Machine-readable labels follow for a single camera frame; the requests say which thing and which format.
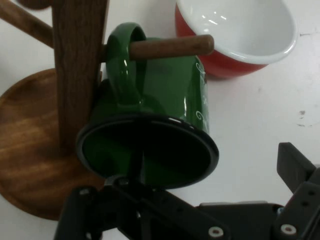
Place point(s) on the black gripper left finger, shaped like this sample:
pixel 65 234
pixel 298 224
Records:
pixel 82 212

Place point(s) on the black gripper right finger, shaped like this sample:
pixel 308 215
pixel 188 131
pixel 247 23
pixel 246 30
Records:
pixel 303 197

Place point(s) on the green enamel mug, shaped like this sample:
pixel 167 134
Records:
pixel 165 87

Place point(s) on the brown wooden mug tree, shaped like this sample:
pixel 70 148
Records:
pixel 75 62

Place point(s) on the red bowl white inside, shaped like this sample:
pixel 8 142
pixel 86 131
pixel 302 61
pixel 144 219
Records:
pixel 237 25

